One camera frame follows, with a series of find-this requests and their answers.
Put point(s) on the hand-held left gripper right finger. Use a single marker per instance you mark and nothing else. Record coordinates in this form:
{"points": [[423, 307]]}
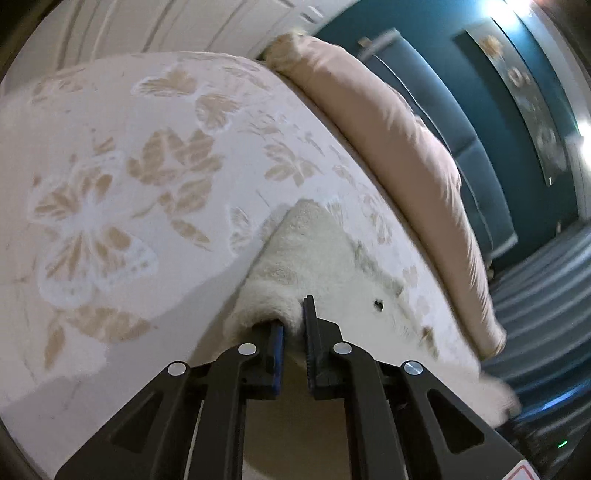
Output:
{"points": [[310, 350]]}

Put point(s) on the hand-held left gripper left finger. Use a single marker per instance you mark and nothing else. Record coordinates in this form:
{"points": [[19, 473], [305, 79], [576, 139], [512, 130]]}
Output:
{"points": [[276, 353]]}

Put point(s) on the white fluffy garment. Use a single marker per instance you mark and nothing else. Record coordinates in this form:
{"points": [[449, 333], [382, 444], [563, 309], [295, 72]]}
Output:
{"points": [[323, 251]]}

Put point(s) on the blue-grey striped curtain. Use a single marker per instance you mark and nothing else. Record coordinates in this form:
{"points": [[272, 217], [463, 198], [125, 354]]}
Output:
{"points": [[545, 300]]}

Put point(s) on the pink duvet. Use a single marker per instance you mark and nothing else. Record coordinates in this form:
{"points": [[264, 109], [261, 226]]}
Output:
{"points": [[378, 138]]}

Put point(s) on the floral beige bed blanket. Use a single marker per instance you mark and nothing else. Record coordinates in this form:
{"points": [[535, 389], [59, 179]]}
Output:
{"points": [[115, 184]]}

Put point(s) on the teal padded headboard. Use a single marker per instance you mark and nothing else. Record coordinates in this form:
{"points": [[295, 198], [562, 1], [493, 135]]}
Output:
{"points": [[480, 184]]}

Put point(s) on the white panelled wardrobe doors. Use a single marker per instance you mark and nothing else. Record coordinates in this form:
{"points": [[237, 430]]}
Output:
{"points": [[184, 23]]}

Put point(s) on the framed floral wall picture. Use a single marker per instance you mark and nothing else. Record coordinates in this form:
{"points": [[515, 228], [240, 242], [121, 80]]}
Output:
{"points": [[521, 78]]}

